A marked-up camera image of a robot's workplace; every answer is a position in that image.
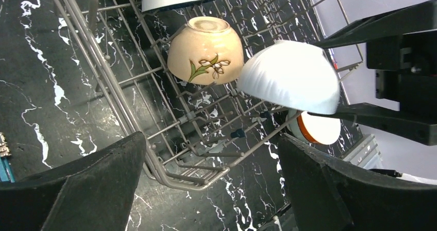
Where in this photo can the cream white round bowl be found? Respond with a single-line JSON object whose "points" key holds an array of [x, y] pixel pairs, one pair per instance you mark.
{"points": [[207, 50]]}

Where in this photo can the white ribbed bowl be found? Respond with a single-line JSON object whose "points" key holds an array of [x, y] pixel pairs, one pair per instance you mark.
{"points": [[292, 74]]}

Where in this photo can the orange striped bowl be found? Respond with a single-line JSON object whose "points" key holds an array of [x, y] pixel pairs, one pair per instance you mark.
{"points": [[314, 129]]}

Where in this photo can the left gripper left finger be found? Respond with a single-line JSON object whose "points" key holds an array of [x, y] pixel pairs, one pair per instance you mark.
{"points": [[94, 192]]}

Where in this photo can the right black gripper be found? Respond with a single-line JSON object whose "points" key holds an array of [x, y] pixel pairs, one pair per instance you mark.
{"points": [[405, 70]]}

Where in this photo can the grey mat blue edge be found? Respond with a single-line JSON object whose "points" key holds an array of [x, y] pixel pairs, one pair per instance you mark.
{"points": [[6, 171]]}

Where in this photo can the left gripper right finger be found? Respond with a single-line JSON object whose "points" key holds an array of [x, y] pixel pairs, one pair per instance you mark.
{"points": [[327, 193]]}

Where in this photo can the grey wire dish rack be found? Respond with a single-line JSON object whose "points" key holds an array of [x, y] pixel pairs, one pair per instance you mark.
{"points": [[195, 134]]}

